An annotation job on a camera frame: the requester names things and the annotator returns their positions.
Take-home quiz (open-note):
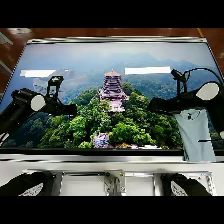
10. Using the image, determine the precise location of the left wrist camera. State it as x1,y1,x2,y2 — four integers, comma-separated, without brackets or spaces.
46,75,65,100

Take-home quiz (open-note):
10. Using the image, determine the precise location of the light blue T-shirt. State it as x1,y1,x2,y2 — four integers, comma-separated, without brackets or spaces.
172,107,217,163

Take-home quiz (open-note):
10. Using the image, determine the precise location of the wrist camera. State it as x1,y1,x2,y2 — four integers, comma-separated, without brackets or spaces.
46,75,65,100
170,68,188,96

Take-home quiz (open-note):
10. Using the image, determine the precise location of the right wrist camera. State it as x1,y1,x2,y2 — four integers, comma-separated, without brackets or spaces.
170,68,188,96

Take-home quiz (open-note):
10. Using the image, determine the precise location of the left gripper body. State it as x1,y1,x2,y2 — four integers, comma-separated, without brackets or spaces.
44,95,79,117

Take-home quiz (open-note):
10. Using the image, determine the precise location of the black cable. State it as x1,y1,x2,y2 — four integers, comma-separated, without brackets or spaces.
184,67,224,86

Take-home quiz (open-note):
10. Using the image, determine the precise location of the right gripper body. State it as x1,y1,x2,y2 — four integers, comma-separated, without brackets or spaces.
146,94,185,116

